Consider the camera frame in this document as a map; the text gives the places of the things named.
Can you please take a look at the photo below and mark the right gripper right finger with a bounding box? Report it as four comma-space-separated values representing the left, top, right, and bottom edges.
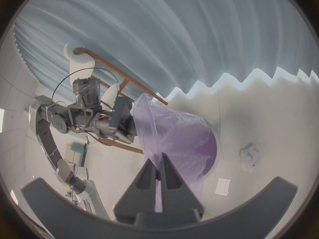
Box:
161, 152, 205, 223

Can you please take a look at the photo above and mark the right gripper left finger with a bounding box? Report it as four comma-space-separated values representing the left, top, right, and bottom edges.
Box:
113, 158, 160, 225

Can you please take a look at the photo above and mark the pale blue curtain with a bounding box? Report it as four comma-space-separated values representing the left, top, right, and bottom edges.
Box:
12, 0, 319, 105

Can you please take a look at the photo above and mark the white trash bin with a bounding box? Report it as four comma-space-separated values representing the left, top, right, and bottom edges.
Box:
203, 119, 221, 177

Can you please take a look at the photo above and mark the white paper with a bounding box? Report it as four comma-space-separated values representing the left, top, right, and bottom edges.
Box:
240, 145, 261, 171

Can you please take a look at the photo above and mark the white cushioned wooden chair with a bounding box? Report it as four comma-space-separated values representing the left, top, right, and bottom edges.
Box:
63, 42, 168, 156

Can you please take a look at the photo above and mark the black cable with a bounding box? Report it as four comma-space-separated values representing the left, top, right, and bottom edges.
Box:
51, 68, 120, 106

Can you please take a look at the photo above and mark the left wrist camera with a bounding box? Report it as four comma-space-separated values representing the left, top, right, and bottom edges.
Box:
110, 97, 133, 132

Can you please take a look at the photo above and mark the purple plastic bag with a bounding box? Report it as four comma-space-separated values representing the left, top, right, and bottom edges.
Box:
132, 92, 218, 213

